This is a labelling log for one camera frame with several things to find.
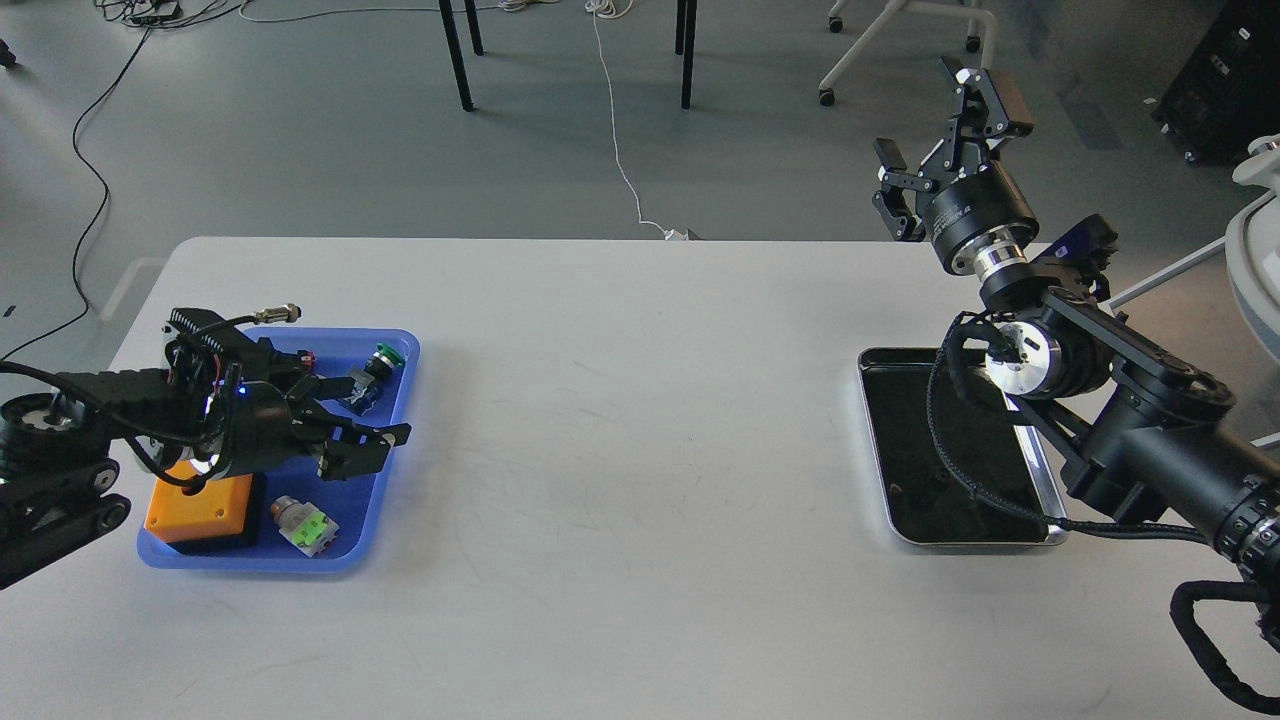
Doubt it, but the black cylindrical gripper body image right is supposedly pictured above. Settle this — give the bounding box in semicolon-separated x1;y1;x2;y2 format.
920;160;1041;275

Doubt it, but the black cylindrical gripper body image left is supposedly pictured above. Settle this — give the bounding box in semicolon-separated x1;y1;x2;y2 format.
215;380;321;479

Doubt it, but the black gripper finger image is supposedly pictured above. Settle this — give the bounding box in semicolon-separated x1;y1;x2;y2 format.
934;56;1034;181
872;138;940;242
285;369;372;409
300;416;412;480

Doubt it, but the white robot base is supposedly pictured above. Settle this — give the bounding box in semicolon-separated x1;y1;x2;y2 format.
1110;135;1280;363

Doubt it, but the blue plastic tray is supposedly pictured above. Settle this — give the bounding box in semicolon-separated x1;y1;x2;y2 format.
136;325;421;575

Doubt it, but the silver metal tray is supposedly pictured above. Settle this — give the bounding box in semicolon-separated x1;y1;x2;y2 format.
859;347;1068;552

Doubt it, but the white rolling chair base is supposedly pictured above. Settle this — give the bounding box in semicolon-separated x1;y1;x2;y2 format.
815;1;1002;108

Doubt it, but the black equipment case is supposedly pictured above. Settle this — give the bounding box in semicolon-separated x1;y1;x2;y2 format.
1153;1;1279;165

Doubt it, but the black table leg right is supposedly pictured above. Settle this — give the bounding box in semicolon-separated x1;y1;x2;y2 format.
673;0;699;110

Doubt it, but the black table leg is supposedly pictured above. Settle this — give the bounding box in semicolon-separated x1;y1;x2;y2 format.
436;0;484;113
673;0;699;110

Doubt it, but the black table leg left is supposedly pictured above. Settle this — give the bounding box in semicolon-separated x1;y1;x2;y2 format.
436;0;484;113

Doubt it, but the green push button switch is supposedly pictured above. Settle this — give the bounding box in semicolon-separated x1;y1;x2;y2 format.
340;343;406;416

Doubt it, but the clear green switch module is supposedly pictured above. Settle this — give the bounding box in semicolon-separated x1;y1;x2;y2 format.
269;495;340;559

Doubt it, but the orange button enclosure box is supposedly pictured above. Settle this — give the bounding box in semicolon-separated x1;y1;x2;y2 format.
140;473;268;555

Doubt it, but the white floor cable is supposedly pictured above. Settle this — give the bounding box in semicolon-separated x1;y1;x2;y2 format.
238;0;691;242

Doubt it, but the black floor cable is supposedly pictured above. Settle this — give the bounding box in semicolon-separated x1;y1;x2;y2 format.
0;0;241;363

